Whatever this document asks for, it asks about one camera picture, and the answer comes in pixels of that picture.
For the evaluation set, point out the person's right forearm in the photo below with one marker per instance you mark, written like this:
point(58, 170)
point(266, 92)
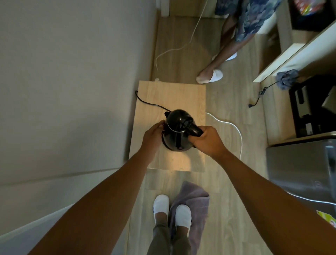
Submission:
point(265, 199)

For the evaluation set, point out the black appliance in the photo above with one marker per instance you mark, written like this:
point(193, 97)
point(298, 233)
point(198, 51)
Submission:
point(312, 107)

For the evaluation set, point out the person's right hand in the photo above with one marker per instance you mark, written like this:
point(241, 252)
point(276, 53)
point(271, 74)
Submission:
point(210, 143)

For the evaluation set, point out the purple towel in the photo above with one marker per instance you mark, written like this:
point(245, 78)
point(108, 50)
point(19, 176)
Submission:
point(195, 195)

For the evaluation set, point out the person's right fingers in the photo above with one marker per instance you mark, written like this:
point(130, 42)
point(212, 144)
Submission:
point(198, 140)

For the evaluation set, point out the red colourful packet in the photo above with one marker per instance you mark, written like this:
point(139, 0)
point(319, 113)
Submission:
point(305, 6)

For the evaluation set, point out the person's grey trousers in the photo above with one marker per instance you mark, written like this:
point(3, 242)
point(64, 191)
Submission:
point(161, 239)

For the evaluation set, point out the black electric kettle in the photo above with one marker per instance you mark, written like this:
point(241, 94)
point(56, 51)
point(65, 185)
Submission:
point(177, 128)

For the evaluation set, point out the green and yellow packet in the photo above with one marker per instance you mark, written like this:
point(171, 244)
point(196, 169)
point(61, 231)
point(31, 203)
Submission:
point(326, 218)

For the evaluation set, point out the person's left fingers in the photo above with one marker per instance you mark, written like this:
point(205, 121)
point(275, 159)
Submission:
point(158, 126)

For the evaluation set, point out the person's left forearm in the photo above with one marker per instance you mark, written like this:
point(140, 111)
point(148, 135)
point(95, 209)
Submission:
point(105, 202)

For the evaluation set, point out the white shelf unit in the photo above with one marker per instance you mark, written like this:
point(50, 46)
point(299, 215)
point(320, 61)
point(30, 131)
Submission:
point(291, 55)

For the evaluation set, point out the person's left hand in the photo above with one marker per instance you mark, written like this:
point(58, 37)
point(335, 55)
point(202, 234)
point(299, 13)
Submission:
point(151, 140)

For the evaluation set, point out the blue-grey cloth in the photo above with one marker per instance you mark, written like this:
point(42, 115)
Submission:
point(287, 78)

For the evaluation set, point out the person's white slipper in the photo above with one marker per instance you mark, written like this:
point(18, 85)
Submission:
point(230, 56)
point(210, 76)
point(161, 204)
point(183, 215)

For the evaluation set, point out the silver fridge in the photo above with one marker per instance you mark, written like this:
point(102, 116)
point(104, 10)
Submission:
point(301, 165)

